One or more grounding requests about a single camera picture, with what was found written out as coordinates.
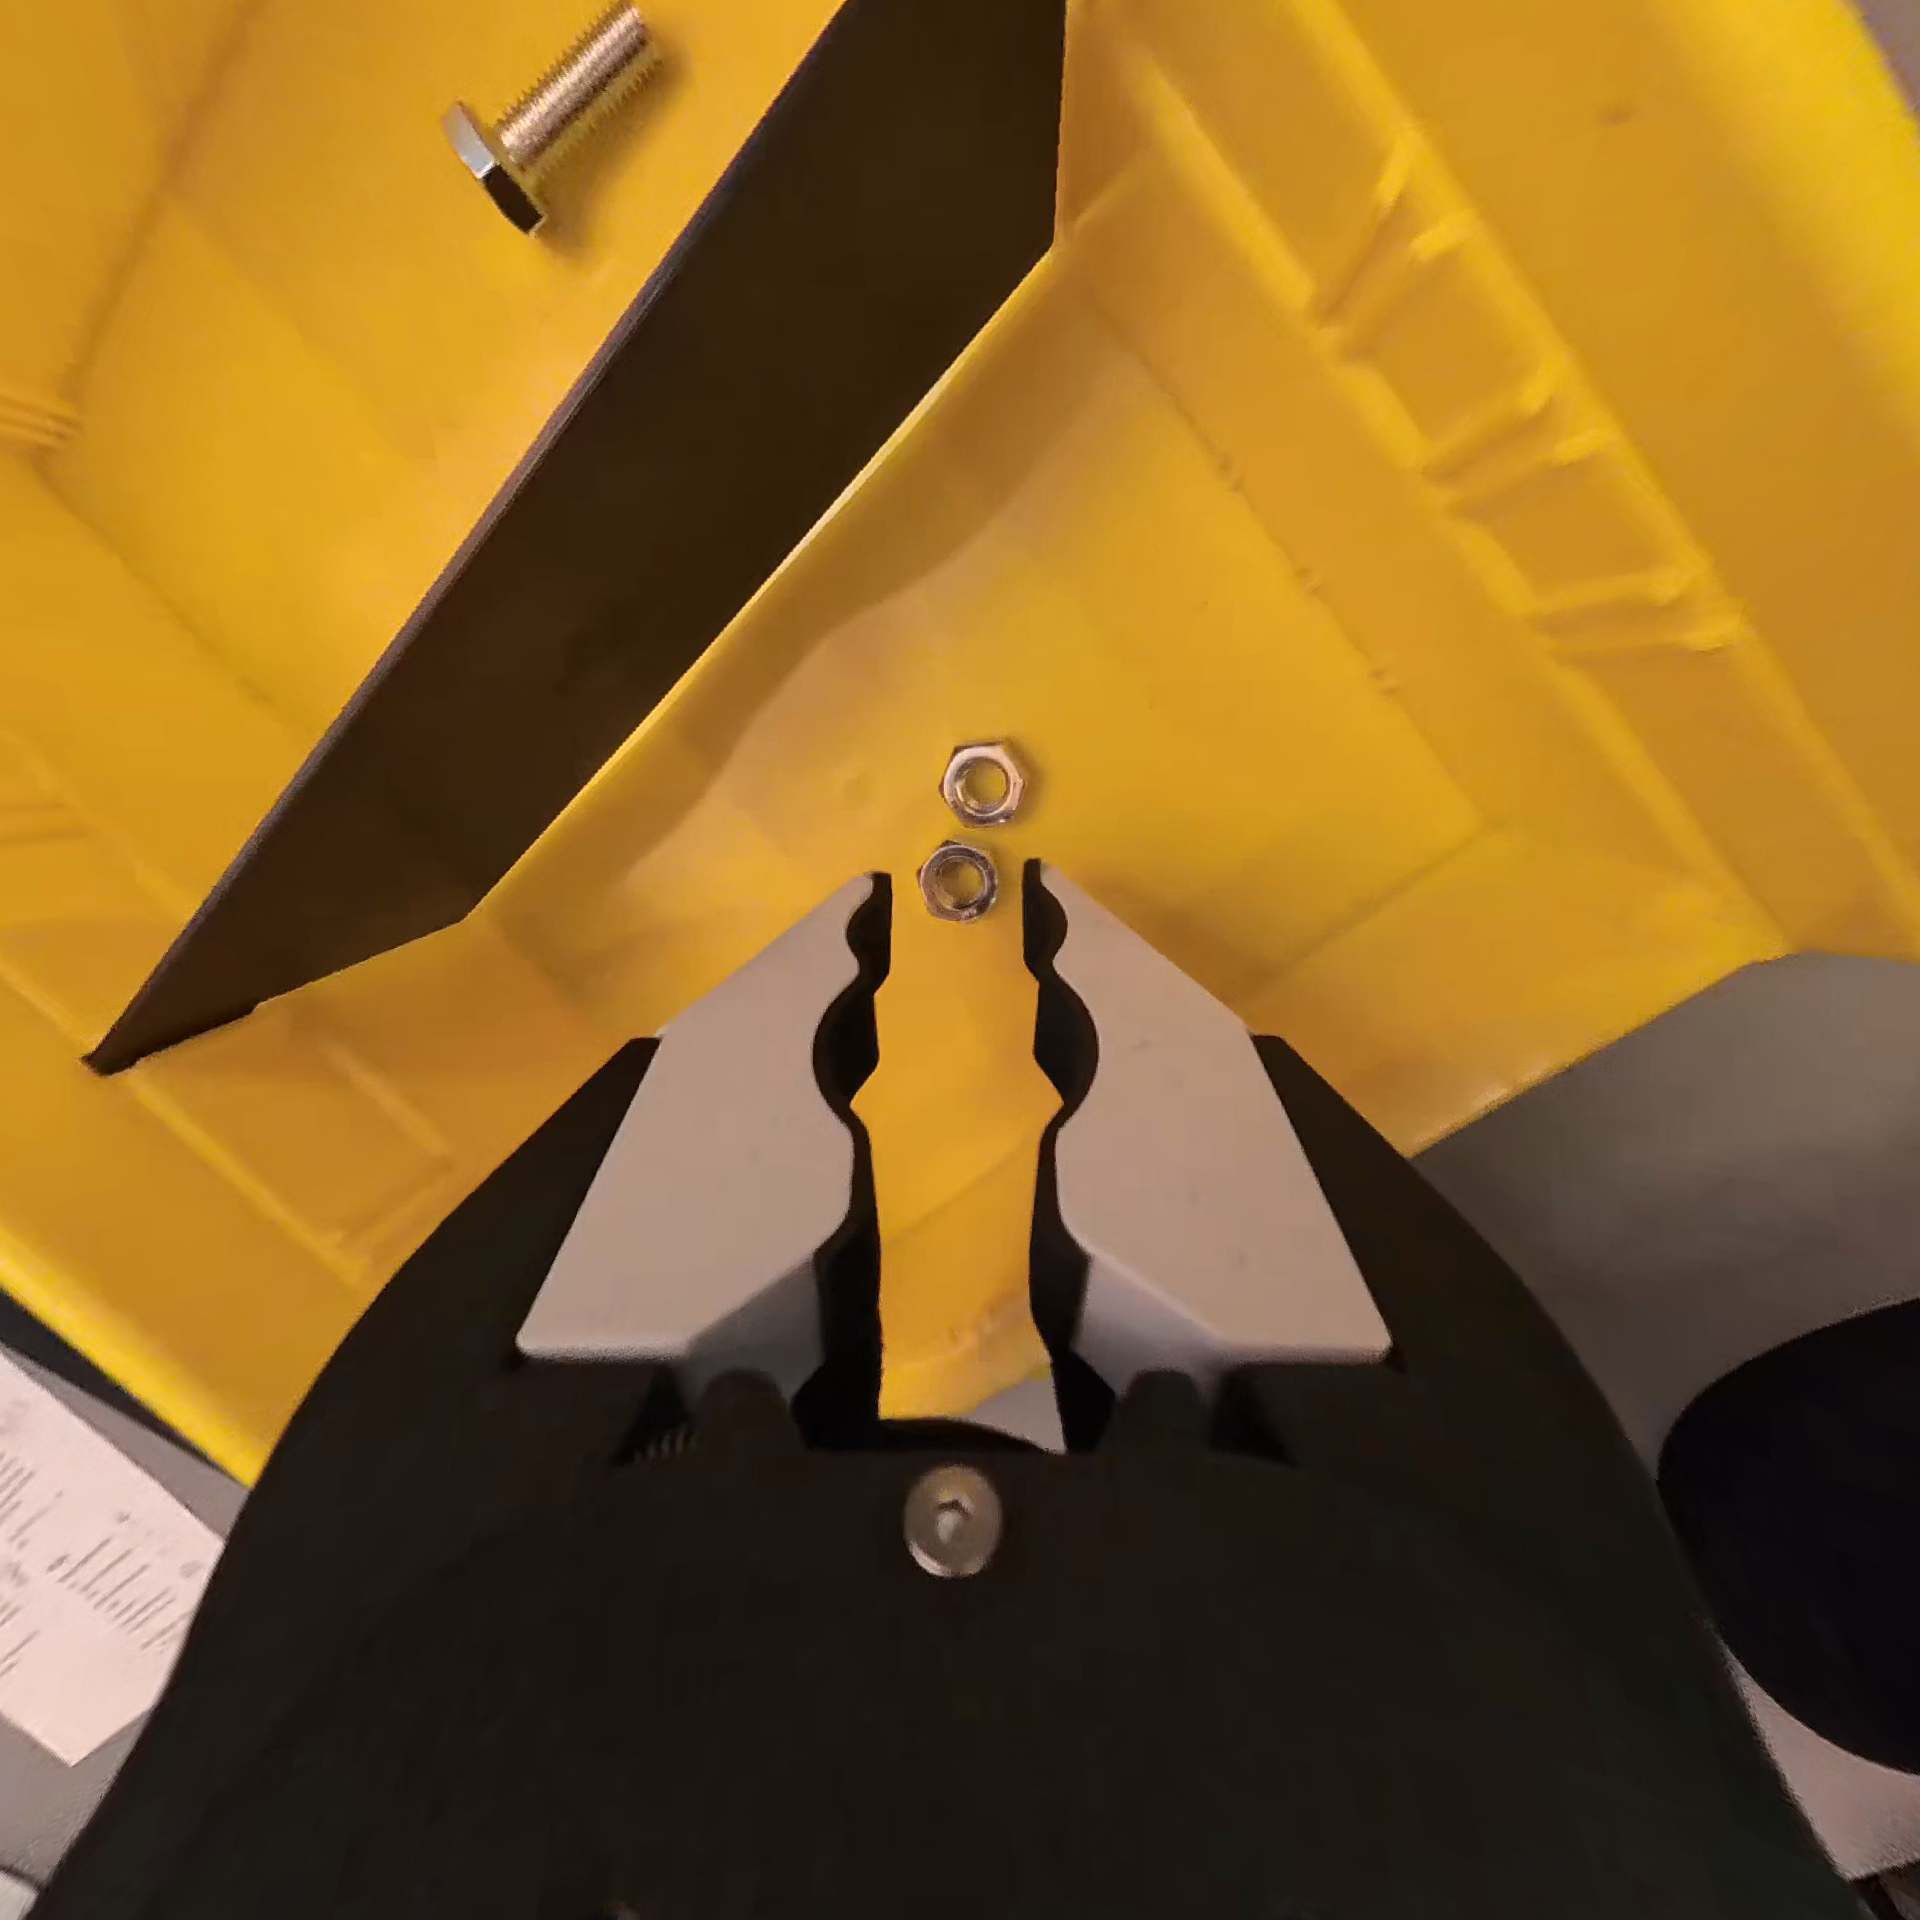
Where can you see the black bin divider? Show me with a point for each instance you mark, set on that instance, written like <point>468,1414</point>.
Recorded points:
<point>676,525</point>

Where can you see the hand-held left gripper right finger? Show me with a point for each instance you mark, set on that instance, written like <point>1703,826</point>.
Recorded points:
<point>1214,1200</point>

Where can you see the silver hex bolt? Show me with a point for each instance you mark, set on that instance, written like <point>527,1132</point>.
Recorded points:
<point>569,99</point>

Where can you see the printed desk sheet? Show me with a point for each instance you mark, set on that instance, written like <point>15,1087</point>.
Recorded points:
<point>91,1576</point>

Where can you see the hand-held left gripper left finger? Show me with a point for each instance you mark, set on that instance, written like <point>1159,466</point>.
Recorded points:
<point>705,1200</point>

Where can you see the silver hex nut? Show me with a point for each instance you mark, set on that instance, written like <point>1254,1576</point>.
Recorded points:
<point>960,758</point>
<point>933,863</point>

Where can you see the yellow plastic bin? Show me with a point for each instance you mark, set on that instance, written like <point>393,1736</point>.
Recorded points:
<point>1201,601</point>

